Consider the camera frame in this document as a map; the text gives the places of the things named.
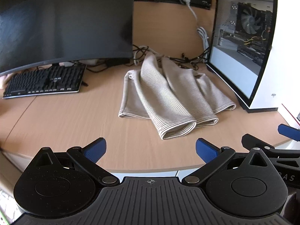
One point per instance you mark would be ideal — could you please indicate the striped knit garment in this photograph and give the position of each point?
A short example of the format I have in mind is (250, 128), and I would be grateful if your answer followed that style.
(164, 91)

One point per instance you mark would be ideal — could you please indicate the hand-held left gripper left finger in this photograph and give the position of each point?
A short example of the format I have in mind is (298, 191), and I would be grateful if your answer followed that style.
(95, 148)

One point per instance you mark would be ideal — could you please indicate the white glass-sided computer case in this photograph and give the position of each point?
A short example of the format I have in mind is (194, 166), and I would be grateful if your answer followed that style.
(234, 75)

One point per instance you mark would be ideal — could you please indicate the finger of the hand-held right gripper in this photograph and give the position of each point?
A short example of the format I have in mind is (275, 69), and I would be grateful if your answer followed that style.
(250, 140)
(289, 132)

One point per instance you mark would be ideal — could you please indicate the white cardboard box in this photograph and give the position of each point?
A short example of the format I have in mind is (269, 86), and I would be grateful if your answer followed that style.
(291, 114)

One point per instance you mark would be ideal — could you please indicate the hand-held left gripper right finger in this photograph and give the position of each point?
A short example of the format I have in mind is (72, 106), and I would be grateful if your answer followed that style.
(206, 151)

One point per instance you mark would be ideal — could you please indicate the black curved monitor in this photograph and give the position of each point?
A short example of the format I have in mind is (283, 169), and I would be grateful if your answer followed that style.
(58, 28)

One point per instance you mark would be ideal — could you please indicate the black keyboard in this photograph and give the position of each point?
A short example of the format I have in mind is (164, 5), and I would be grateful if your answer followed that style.
(46, 80)

